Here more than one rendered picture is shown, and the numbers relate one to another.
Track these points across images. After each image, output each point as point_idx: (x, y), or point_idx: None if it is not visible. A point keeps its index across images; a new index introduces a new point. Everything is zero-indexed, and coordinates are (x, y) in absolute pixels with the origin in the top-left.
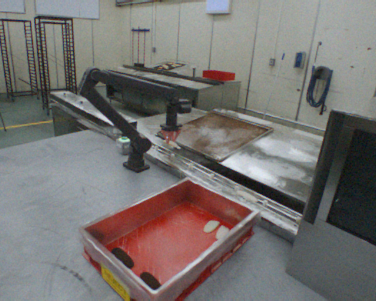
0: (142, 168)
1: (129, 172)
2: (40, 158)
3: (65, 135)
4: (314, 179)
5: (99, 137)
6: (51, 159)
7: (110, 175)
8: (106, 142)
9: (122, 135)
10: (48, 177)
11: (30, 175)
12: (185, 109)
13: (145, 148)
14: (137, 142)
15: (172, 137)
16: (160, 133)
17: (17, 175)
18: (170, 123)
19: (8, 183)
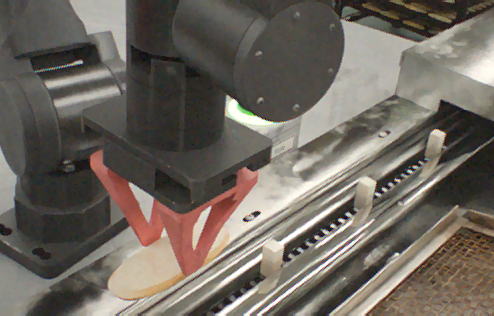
0: (12, 241)
1: None
2: (125, 21)
3: (350, 26)
4: None
5: (394, 88)
6: (117, 36)
7: None
8: (346, 111)
9: (397, 118)
10: None
11: None
12: (194, 40)
13: (12, 152)
14: None
15: (201, 236)
16: (470, 231)
17: None
18: (126, 104)
19: None
